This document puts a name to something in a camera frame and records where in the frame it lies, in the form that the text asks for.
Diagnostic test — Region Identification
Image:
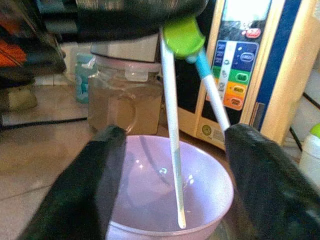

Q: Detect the white bottle with green cap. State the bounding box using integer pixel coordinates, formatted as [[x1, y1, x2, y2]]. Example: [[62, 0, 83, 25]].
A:
[[298, 123, 320, 188]]

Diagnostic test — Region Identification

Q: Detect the glass jar with brown powder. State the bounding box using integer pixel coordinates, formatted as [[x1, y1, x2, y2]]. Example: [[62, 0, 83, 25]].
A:
[[87, 61, 163, 135]]

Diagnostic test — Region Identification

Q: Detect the black ionizer power cable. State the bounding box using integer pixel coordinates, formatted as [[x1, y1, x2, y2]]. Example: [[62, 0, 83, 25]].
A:
[[289, 92, 320, 151]]

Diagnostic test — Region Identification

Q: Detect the white training chopsticks green hinge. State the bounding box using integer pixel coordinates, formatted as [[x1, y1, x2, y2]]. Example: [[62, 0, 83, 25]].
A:
[[159, 14, 231, 229]]

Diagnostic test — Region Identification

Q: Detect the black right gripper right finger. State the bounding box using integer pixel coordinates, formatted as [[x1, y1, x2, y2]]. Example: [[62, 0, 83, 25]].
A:
[[223, 123, 320, 240]]

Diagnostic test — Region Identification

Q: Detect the white grey box container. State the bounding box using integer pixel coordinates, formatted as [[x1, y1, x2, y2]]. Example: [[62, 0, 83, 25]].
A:
[[90, 33, 161, 63]]

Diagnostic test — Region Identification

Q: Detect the small blue bottle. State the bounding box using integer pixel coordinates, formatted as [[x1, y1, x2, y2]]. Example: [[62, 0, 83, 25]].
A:
[[74, 53, 97, 105]]

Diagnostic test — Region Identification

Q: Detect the beige water ionizer appliance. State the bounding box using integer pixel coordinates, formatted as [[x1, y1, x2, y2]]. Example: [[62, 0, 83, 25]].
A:
[[174, 0, 320, 151]]

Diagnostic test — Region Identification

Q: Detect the purple plastic bowl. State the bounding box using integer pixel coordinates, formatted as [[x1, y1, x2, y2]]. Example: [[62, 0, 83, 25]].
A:
[[106, 134, 235, 240]]

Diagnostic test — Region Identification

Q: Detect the dark round steel vessel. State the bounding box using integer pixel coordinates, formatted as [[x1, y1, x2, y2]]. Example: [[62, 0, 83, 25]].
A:
[[74, 0, 210, 42]]

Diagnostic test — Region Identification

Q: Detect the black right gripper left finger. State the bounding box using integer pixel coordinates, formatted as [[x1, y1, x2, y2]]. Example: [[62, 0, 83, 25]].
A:
[[19, 124, 128, 240]]

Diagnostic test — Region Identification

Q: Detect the black kettle power cable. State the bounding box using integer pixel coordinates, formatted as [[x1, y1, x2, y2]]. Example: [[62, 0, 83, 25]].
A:
[[0, 117, 89, 131]]

